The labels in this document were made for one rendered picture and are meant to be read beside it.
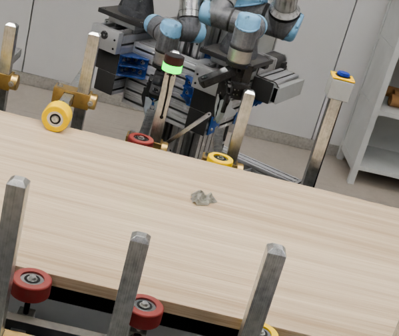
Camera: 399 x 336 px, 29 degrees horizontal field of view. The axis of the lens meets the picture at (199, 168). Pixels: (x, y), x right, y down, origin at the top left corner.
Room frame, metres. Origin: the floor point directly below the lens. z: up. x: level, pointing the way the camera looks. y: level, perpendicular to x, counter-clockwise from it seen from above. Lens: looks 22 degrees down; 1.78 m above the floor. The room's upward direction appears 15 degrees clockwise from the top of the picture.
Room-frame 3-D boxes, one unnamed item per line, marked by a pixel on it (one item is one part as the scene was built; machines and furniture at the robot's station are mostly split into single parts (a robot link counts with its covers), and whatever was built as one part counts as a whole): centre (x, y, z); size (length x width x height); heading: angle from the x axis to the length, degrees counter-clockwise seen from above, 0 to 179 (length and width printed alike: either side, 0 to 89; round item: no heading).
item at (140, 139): (2.22, 0.19, 0.85); 0.08 x 0.08 x 0.11
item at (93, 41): (2.31, 0.41, 0.93); 0.04 x 0.04 x 0.48; 3
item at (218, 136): (2.43, -0.05, 0.84); 0.44 x 0.03 x 0.04; 3
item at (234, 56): (2.43, -0.03, 1.18); 0.08 x 0.08 x 0.05
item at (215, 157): (2.23, -0.06, 0.85); 0.08 x 0.08 x 0.11
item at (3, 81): (2.30, 0.68, 0.95); 0.14 x 0.06 x 0.05; 93
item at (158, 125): (2.33, 0.16, 0.93); 0.04 x 0.04 x 0.48; 3
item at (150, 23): (2.75, 0.26, 1.12); 0.11 x 0.11 x 0.08; 32
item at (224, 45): (3.03, -0.03, 1.09); 0.15 x 0.15 x 0.10
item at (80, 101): (2.31, 0.43, 0.95); 0.14 x 0.06 x 0.05; 93
